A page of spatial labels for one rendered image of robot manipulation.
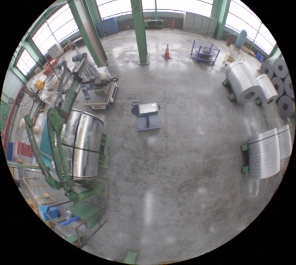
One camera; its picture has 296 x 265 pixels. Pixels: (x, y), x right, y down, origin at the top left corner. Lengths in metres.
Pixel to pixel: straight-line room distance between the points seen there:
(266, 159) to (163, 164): 2.98
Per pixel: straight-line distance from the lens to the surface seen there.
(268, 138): 3.37
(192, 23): 10.63
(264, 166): 3.40
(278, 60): 10.21
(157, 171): 2.58
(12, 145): 10.82
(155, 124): 2.69
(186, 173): 2.73
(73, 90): 1.57
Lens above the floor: 2.55
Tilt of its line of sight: 66 degrees down
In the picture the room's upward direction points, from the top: 10 degrees counter-clockwise
